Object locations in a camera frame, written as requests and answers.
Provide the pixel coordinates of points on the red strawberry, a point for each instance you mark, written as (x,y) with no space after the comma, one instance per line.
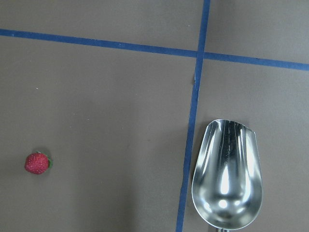
(38,163)

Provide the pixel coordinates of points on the silver metal scoop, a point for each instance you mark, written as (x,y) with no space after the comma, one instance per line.
(227,186)

